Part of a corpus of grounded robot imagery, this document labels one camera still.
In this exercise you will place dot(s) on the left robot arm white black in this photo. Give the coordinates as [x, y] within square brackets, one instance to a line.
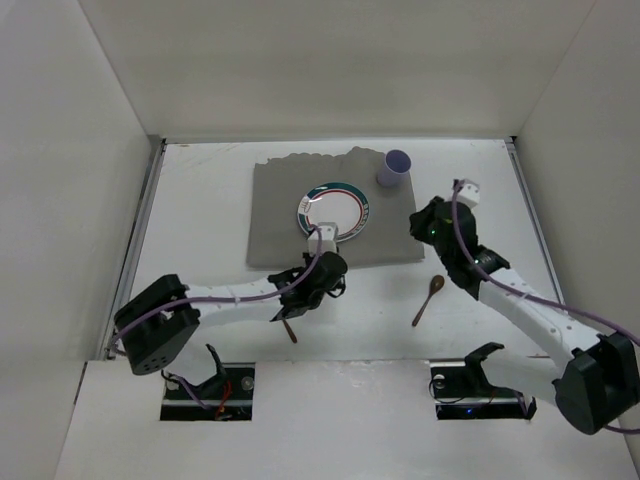
[158, 328]

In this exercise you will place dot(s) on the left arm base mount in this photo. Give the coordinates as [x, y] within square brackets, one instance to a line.
[231, 401]

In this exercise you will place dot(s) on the lilac plastic cup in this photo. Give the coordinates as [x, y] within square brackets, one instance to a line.
[394, 169]

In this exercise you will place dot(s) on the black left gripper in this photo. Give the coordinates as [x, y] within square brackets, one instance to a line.
[288, 304]

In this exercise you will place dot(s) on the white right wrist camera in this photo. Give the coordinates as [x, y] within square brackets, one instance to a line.
[467, 192]

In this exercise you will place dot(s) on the white plate green red rim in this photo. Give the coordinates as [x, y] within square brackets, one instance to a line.
[340, 203]

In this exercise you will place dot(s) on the grey cloth napkin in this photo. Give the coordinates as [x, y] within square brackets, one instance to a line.
[276, 240]

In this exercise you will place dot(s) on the right aluminium table rail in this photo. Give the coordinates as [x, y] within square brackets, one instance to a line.
[513, 154]

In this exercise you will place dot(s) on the brown wooden fork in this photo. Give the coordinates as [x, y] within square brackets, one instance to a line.
[290, 331]

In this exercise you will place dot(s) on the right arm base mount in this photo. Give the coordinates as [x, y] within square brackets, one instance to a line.
[459, 395]

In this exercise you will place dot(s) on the brown wooden spoon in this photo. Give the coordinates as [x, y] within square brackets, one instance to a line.
[436, 285]

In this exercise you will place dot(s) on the aluminium table rail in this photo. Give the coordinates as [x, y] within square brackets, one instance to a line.
[513, 154]
[135, 242]

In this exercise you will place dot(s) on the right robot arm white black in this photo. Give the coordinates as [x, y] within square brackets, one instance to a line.
[592, 378]

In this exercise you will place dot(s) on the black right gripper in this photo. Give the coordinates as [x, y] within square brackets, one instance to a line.
[423, 223]

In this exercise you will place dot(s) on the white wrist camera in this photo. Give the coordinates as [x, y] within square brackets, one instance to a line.
[467, 192]
[323, 237]

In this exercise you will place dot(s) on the left aluminium table rail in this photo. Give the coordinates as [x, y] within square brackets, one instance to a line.
[135, 242]

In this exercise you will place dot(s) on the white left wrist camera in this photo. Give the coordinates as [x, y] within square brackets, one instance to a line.
[323, 237]

